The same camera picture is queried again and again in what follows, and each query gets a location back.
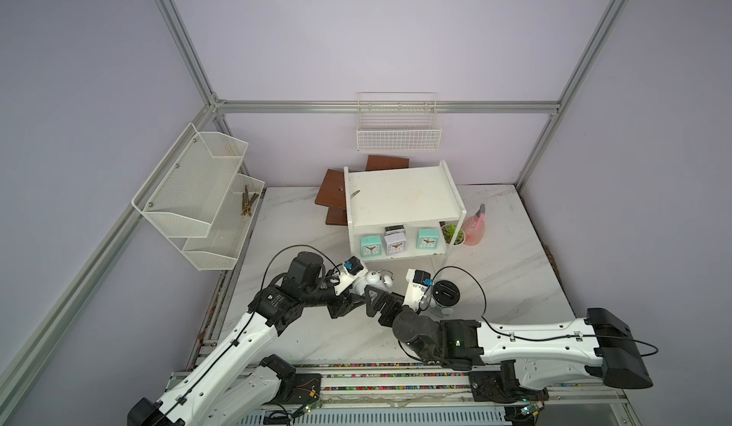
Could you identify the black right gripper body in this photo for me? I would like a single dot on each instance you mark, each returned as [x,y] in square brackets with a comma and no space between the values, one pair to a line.
[395,302]

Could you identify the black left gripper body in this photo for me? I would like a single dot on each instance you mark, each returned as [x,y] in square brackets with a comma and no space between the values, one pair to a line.
[335,304]

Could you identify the white twin-bell alarm clock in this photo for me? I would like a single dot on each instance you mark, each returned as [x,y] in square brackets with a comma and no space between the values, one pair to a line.
[380,279]

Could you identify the black round alarm clock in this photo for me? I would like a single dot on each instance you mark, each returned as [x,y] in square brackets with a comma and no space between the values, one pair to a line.
[445,294]

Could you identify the mint green alarm clock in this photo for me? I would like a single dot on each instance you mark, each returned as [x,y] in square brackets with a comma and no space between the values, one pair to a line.
[370,245]
[428,238]

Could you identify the clear square alarm clock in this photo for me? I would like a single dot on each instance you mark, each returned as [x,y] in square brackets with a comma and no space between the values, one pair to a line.
[394,230]
[395,242]

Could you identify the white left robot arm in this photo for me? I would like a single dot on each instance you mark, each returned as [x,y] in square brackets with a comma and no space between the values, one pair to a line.
[275,306]

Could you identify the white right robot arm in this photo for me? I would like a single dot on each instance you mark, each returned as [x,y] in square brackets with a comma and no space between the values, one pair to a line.
[599,346]

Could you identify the white two-tier shelf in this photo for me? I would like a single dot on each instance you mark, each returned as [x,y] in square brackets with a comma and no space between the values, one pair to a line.
[422,197]

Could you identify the brown wooden step stand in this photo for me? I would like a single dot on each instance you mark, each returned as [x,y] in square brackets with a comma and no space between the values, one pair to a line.
[331,193]

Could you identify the pink spray bottle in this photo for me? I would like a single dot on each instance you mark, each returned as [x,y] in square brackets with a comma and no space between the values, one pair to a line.
[474,227]

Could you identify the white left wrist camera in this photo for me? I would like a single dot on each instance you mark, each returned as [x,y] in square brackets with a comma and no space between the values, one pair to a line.
[351,275]

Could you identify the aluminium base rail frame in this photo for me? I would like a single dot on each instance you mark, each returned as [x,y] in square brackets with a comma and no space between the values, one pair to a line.
[404,393]

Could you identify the white mesh lower wall bin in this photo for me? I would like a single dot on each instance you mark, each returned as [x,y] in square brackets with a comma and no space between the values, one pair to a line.
[220,250]

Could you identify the white mesh wall bin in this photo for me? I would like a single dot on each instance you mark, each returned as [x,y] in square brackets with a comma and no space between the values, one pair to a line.
[220,250]
[183,196]

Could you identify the white wire wall basket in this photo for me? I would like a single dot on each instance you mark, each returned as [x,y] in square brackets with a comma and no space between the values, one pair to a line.
[397,122]

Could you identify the white mesh upper wall bin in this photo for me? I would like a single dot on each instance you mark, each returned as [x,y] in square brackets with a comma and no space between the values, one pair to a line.
[183,196]

